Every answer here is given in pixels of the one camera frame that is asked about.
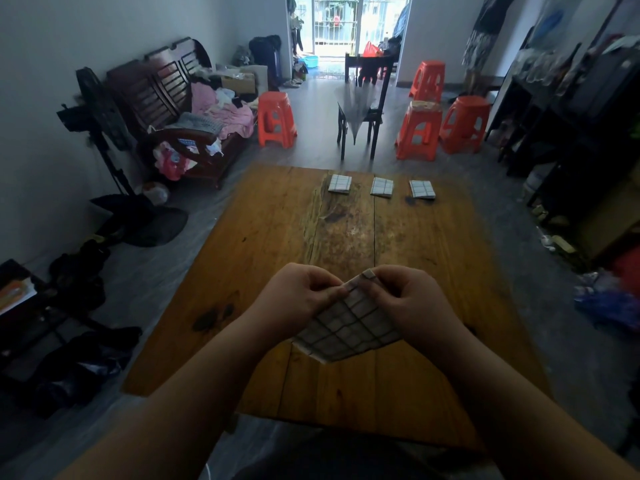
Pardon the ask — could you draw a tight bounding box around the white plastic bottle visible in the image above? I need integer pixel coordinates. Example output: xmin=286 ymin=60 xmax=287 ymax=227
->
xmin=522 ymin=162 xmax=559 ymax=198

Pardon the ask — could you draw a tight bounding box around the pink plastic bag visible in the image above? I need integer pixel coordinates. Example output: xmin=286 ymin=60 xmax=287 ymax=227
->
xmin=152 ymin=141 xmax=197 ymax=182

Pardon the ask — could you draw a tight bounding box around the blue white wall poster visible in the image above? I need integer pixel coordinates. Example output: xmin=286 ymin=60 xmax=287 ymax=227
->
xmin=527 ymin=0 xmax=583 ymax=51

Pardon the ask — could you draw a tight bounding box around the grey folded garment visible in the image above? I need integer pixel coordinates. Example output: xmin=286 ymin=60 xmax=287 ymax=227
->
xmin=165 ymin=112 xmax=225 ymax=135

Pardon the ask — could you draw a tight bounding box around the white metal door grille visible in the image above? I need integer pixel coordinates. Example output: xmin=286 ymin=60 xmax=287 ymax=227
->
xmin=312 ymin=0 xmax=409 ymax=58

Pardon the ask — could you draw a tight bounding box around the person's left forearm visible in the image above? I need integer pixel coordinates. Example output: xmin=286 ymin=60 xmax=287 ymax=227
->
xmin=55 ymin=319 xmax=281 ymax=480

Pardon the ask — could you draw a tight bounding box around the red plastic stool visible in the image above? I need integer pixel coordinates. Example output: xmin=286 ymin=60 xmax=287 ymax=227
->
xmin=257 ymin=91 xmax=299 ymax=149
xmin=409 ymin=60 xmax=446 ymax=103
xmin=439 ymin=95 xmax=492 ymax=155
xmin=395 ymin=100 xmax=443 ymax=162

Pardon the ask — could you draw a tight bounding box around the white orange paper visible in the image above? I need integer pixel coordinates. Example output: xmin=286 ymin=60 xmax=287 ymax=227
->
xmin=0 ymin=277 xmax=39 ymax=317

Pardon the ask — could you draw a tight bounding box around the blue plastic bag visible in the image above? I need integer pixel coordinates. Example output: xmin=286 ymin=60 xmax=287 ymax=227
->
xmin=573 ymin=269 xmax=640 ymax=331

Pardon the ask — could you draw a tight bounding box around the person's left hand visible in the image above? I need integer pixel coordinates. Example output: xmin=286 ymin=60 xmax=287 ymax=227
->
xmin=247 ymin=262 xmax=350 ymax=348

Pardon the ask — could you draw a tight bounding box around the pile of packaging scraps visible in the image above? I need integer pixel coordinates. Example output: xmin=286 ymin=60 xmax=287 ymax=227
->
xmin=532 ymin=204 xmax=579 ymax=255

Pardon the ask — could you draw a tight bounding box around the dark wooden sofa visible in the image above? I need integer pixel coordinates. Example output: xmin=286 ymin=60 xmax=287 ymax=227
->
xmin=106 ymin=37 xmax=256 ymax=189

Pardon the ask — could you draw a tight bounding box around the pink blanket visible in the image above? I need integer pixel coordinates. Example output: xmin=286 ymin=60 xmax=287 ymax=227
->
xmin=192 ymin=82 xmax=255 ymax=141

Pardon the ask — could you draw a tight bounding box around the cardboard box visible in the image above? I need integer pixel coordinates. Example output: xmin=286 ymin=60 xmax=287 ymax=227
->
xmin=221 ymin=73 xmax=257 ymax=95

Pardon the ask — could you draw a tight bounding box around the person's right forearm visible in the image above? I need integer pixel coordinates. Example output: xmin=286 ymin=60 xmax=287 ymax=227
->
xmin=439 ymin=334 xmax=640 ymax=480

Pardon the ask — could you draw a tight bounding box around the black blue bag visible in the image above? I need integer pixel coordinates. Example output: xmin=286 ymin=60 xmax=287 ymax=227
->
xmin=25 ymin=327 xmax=143 ymax=419

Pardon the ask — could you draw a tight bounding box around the dark shelf unit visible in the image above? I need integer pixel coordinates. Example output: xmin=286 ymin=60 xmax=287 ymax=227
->
xmin=487 ymin=0 xmax=640 ymax=261

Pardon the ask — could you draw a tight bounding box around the person's black top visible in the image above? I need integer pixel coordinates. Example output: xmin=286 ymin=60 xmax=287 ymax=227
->
xmin=232 ymin=432 xmax=501 ymax=480

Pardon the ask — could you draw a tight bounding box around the person's right hand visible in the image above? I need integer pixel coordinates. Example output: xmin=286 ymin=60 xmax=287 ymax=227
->
xmin=355 ymin=264 xmax=473 ymax=368

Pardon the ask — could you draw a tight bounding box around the black standing fan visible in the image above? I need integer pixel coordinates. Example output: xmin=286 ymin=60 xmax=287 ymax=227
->
xmin=56 ymin=67 xmax=189 ymax=248

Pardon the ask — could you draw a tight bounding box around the black backpack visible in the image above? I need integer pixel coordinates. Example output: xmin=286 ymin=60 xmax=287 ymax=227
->
xmin=617 ymin=379 xmax=640 ymax=458

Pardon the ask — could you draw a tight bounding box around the black metal chair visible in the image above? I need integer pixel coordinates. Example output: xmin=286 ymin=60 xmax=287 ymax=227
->
xmin=336 ymin=52 xmax=396 ymax=161

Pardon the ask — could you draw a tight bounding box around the brown cardboard sheet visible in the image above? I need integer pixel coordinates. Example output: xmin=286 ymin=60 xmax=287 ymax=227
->
xmin=575 ymin=164 xmax=640 ymax=263

